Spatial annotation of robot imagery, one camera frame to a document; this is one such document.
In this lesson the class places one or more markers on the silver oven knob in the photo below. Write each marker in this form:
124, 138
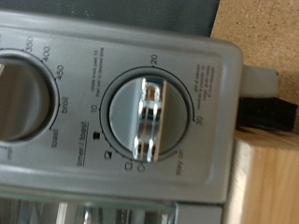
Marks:
21, 99
149, 118

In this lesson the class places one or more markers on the silver toaster oven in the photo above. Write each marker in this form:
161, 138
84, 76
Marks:
78, 40

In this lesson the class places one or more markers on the black foam wedge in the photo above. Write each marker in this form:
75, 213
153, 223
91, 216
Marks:
267, 113

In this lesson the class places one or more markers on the wooden slatted base block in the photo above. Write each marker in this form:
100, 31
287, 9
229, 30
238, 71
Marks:
271, 180

